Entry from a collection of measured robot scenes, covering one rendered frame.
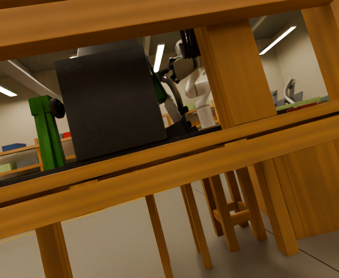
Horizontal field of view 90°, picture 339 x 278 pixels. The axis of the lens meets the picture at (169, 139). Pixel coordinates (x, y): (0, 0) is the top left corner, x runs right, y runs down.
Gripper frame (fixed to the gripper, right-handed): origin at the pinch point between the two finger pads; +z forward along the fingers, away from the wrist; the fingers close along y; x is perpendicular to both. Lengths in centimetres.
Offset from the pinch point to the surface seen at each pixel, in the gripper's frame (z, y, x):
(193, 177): 18, -6, 52
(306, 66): -676, -376, -330
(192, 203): 16, -82, 22
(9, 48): 41, 32, 21
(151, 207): 42, -72, 13
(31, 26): 34, 34, 20
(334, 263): -34, -105, 85
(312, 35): -49, 3, 33
